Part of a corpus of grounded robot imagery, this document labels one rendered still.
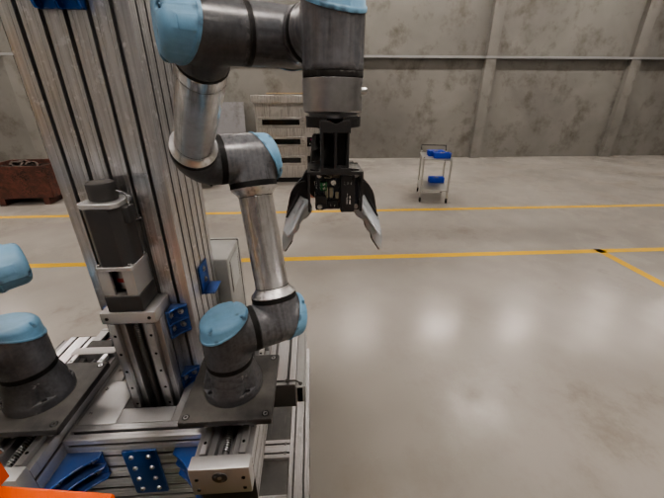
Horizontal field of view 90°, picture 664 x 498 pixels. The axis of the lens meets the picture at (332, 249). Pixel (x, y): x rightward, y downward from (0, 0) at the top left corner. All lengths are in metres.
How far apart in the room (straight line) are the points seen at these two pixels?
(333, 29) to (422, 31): 10.86
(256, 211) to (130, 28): 0.44
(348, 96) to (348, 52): 0.04
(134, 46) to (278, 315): 0.65
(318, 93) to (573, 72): 12.93
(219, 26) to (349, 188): 0.24
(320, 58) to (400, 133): 10.69
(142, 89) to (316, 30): 0.53
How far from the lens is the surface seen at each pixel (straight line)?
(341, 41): 0.43
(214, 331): 0.82
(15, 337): 1.05
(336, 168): 0.42
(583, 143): 13.92
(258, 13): 0.51
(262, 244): 0.83
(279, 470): 1.82
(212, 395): 0.95
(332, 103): 0.43
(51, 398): 1.14
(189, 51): 0.49
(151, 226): 0.95
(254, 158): 0.82
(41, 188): 7.83
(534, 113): 12.74
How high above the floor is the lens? 1.74
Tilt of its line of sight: 24 degrees down
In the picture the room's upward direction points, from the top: straight up
